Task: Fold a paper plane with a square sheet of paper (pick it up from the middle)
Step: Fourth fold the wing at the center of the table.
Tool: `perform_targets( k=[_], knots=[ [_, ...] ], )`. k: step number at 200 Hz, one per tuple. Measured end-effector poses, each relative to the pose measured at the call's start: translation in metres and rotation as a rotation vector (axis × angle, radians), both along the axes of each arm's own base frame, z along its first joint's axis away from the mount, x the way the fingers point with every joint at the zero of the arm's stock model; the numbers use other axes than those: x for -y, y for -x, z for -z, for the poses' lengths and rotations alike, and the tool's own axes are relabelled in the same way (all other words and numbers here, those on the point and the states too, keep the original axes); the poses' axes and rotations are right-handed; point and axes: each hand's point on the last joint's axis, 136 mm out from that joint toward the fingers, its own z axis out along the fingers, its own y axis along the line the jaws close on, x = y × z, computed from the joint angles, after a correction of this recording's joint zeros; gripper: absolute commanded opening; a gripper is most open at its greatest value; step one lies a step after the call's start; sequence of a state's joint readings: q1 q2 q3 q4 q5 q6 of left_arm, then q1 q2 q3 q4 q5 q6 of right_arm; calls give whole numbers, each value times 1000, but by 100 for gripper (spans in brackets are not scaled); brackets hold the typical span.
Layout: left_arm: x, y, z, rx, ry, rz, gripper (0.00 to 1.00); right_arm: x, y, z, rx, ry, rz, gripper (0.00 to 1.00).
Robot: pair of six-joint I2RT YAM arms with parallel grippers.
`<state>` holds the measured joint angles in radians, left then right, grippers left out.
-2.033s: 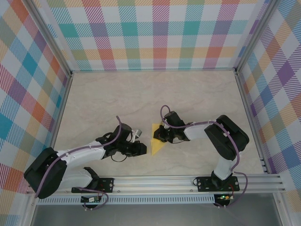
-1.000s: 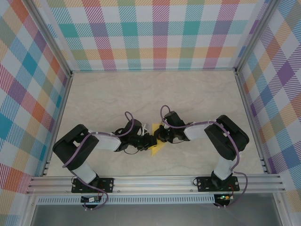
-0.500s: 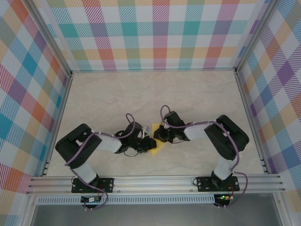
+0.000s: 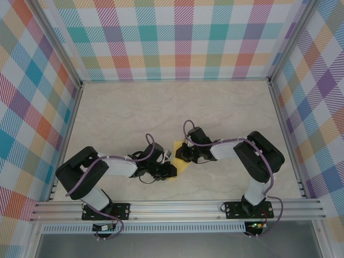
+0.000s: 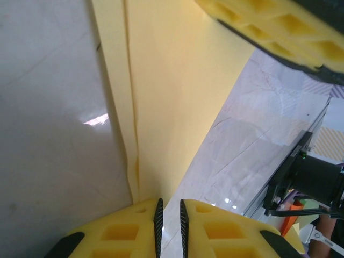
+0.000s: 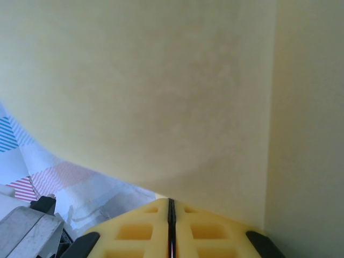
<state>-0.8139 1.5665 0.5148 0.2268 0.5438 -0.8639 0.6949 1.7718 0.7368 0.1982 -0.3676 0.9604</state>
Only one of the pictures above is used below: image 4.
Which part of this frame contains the yellow cloth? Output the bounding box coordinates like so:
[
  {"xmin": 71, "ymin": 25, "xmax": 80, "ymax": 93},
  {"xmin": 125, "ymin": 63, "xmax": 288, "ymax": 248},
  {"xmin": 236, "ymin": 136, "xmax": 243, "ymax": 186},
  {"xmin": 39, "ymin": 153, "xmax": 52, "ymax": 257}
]
[{"xmin": 171, "ymin": 139, "xmax": 190, "ymax": 178}]

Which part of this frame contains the small black circuit board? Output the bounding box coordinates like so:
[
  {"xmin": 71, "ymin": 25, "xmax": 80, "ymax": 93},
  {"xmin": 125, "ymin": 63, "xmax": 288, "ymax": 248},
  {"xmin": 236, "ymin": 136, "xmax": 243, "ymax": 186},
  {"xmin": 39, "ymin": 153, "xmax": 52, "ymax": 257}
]
[{"xmin": 92, "ymin": 223, "xmax": 117, "ymax": 232}]

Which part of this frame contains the small circuit board green light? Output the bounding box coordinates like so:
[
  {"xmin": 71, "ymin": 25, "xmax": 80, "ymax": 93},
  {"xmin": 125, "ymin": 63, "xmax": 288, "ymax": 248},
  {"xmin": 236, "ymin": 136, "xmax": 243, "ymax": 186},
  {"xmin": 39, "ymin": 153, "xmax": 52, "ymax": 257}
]
[{"xmin": 248, "ymin": 221, "xmax": 268, "ymax": 231}]

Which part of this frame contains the thin black left gripper cable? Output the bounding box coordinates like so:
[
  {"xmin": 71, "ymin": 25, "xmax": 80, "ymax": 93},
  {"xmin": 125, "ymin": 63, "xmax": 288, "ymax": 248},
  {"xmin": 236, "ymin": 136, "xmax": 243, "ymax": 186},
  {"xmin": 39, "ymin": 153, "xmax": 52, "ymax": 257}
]
[{"xmin": 138, "ymin": 173, "xmax": 156, "ymax": 185}]

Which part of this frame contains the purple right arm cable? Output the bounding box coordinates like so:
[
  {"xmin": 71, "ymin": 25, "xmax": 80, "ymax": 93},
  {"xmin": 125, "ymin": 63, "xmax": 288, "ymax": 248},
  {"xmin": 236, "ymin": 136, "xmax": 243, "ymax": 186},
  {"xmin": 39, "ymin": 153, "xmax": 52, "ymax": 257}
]
[{"xmin": 183, "ymin": 119, "xmax": 285, "ymax": 239}]

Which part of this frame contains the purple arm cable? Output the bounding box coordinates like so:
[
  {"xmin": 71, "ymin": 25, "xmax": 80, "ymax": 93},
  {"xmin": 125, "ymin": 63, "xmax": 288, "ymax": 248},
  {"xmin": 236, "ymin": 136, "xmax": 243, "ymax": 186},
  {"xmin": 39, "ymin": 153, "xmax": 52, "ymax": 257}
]
[
  {"xmin": 65, "ymin": 133, "xmax": 157, "ymax": 241},
  {"xmin": 183, "ymin": 119, "xmax": 285, "ymax": 239}
]

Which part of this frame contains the slotted aluminium frame rail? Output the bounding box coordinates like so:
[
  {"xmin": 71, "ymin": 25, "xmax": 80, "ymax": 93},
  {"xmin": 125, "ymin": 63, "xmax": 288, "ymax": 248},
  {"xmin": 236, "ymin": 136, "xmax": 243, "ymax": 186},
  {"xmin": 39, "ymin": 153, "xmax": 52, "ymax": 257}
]
[{"xmin": 29, "ymin": 197, "xmax": 327, "ymax": 223}]

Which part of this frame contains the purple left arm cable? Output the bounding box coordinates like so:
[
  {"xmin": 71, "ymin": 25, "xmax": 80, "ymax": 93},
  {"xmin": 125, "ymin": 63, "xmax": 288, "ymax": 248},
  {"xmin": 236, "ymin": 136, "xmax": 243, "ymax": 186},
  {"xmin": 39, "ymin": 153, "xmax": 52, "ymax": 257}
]
[{"xmin": 65, "ymin": 133, "xmax": 157, "ymax": 241}]

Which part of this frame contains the perforated metal cable tray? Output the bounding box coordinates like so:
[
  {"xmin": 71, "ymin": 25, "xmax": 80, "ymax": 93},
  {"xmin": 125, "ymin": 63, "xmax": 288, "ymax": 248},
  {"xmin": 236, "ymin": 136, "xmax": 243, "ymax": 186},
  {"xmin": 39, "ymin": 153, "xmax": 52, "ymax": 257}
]
[{"xmin": 41, "ymin": 221, "xmax": 247, "ymax": 234}]

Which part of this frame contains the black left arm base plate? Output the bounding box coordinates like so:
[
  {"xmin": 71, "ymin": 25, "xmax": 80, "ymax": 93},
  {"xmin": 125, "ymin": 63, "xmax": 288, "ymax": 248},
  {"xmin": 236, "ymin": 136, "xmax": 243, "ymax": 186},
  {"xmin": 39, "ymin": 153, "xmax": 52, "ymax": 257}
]
[{"xmin": 81, "ymin": 203, "xmax": 132, "ymax": 221}]

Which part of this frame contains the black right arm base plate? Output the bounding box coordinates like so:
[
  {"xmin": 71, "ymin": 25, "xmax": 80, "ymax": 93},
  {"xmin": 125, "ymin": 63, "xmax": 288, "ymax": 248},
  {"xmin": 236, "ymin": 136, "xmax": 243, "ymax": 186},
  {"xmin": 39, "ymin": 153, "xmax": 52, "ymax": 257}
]
[{"xmin": 225, "ymin": 200, "xmax": 274, "ymax": 220}]

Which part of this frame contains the aluminium side floor rail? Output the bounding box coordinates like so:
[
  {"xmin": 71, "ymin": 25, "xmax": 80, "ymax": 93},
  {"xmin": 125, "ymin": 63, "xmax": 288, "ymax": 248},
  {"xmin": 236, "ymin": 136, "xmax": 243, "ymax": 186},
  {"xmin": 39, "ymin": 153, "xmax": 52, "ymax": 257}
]
[
  {"xmin": 47, "ymin": 82, "xmax": 84, "ymax": 202},
  {"xmin": 267, "ymin": 79, "xmax": 310, "ymax": 199}
]

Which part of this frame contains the aluminium frame post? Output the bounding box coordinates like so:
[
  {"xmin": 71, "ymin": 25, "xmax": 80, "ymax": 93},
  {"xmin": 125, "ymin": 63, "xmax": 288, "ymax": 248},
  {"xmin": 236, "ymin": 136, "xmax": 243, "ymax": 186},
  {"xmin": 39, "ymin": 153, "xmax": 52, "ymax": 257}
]
[
  {"xmin": 26, "ymin": 0, "xmax": 84, "ymax": 87},
  {"xmin": 267, "ymin": 0, "xmax": 320, "ymax": 84}
]

